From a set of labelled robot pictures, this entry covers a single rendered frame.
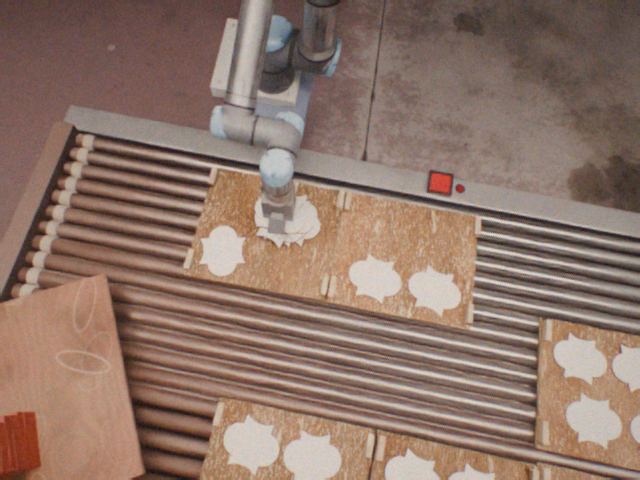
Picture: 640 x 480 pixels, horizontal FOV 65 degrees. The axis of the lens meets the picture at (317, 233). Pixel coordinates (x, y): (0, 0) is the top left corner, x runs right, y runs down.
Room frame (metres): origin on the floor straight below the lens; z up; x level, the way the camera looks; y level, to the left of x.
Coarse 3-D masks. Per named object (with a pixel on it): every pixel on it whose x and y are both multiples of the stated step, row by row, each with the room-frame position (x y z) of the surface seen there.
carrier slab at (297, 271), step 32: (224, 192) 0.62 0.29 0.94; (256, 192) 0.64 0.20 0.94; (320, 192) 0.66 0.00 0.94; (224, 224) 0.52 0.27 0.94; (256, 224) 0.53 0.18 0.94; (320, 224) 0.56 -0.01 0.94; (256, 256) 0.44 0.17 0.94; (288, 256) 0.45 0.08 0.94; (320, 256) 0.46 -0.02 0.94; (256, 288) 0.34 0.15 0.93; (288, 288) 0.35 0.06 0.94; (320, 288) 0.36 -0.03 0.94
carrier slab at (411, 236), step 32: (352, 224) 0.57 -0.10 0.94; (384, 224) 0.58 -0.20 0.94; (416, 224) 0.59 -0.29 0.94; (448, 224) 0.60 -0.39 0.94; (352, 256) 0.47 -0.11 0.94; (384, 256) 0.48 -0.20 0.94; (416, 256) 0.49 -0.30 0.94; (448, 256) 0.50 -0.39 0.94; (352, 288) 0.37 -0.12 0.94; (416, 320) 0.30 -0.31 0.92; (448, 320) 0.31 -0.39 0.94
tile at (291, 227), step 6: (258, 204) 0.57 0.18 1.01; (300, 204) 0.58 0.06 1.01; (258, 210) 0.55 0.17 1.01; (300, 210) 0.56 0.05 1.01; (258, 216) 0.53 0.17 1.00; (294, 216) 0.54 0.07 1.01; (300, 216) 0.55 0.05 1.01; (264, 222) 0.52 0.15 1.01; (288, 222) 0.52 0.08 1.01; (294, 222) 0.53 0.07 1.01; (300, 222) 0.53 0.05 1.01; (264, 228) 0.50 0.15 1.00; (288, 228) 0.51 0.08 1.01; (294, 228) 0.51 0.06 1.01; (300, 228) 0.51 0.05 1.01; (276, 234) 0.48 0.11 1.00
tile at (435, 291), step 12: (420, 276) 0.43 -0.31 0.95; (432, 276) 0.43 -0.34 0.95; (444, 276) 0.44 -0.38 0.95; (408, 288) 0.39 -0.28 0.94; (420, 288) 0.39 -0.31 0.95; (432, 288) 0.40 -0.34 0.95; (444, 288) 0.40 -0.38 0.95; (456, 288) 0.40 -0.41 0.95; (420, 300) 0.36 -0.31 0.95; (432, 300) 0.36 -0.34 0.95; (444, 300) 0.37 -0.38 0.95; (456, 300) 0.37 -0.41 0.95
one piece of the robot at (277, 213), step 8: (264, 200) 0.52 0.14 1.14; (288, 200) 0.53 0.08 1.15; (264, 208) 0.52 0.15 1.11; (272, 208) 0.52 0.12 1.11; (280, 208) 0.52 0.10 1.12; (288, 208) 0.51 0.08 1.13; (264, 216) 0.52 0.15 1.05; (272, 216) 0.50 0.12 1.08; (280, 216) 0.51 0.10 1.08; (288, 216) 0.51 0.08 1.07; (272, 224) 0.49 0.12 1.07; (280, 224) 0.49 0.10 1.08; (272, 232) 0.47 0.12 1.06; (280, 232) 0.47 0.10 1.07
